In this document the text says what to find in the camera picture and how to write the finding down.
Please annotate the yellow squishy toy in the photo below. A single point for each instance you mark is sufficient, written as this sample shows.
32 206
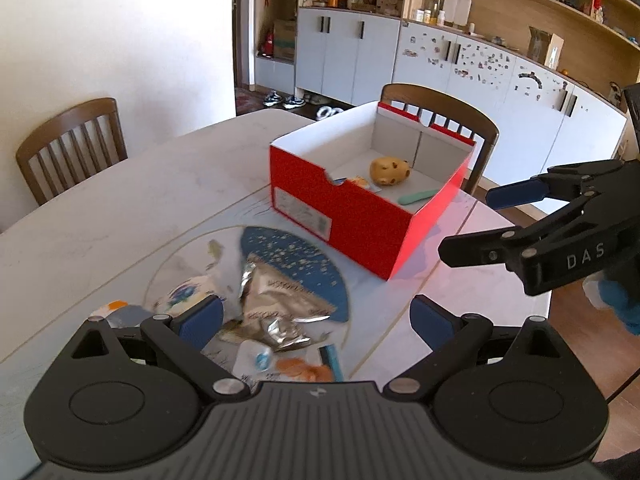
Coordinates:
387 170

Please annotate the white tall cabinet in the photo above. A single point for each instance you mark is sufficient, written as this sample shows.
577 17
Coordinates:
345 60

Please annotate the white marble desktop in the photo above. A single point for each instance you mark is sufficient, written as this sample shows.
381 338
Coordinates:
125 200

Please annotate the white blue-dot packet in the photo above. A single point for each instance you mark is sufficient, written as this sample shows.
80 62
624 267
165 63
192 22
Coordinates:
255 357

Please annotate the glass jar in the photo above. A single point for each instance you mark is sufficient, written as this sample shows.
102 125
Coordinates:
434 5

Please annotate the brown cardboard box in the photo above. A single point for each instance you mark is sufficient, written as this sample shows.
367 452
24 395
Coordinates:
285 40

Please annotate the white sticker covered cabinet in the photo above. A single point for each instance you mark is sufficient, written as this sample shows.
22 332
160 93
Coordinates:
500 100

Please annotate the brown paper box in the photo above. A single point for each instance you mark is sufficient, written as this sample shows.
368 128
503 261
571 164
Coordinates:
546 47

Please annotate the silver foil packet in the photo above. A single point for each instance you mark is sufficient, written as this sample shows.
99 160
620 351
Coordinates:
280 300

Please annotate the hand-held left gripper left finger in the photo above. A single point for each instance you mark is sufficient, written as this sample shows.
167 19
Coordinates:
200 322

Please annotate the dark wooden door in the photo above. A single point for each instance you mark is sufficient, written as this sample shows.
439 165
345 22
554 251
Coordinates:
241 20

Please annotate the teal pen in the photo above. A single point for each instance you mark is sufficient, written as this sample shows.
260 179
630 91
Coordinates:
417 196

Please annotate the white green snack bag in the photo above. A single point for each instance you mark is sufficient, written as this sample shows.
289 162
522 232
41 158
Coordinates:
172 295

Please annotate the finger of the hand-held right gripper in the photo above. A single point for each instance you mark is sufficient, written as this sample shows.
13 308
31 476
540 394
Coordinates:
517 192
475 250

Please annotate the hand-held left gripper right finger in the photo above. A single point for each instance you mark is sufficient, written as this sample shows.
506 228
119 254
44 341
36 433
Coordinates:
432 322

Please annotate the dark sneaker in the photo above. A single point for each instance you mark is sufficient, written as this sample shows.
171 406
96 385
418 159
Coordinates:
272 99
294 101

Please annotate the red cardboard box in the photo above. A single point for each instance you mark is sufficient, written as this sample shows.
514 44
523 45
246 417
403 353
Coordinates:
350 230

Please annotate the wooden shelf unit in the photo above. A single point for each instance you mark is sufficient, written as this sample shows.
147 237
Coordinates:
505 10

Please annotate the white slipper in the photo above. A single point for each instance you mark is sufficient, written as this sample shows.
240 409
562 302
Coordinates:
337 111
323 112

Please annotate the wooden chair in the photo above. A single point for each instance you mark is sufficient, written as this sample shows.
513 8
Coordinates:
450 105
65 120

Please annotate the person's right hand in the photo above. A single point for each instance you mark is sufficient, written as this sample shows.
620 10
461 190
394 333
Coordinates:
617 300

